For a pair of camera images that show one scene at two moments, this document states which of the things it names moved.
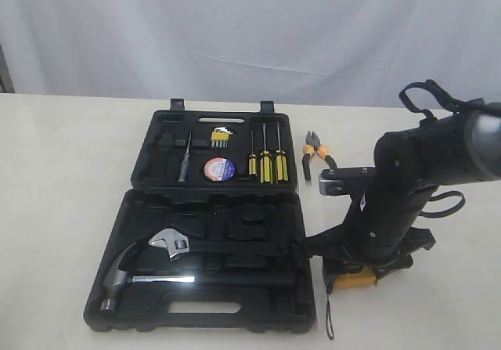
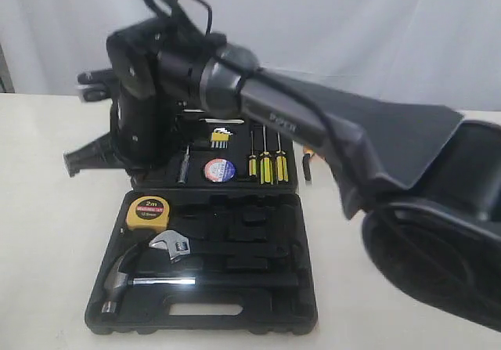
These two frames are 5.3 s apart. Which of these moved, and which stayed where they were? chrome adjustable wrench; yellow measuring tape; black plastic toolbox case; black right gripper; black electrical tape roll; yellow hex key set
Moved: yellow measuring tape; black right gripper
Stayed: black plastic toolbox case; chrome adjustable wrench; black electrical tape roll; yellow hex key set
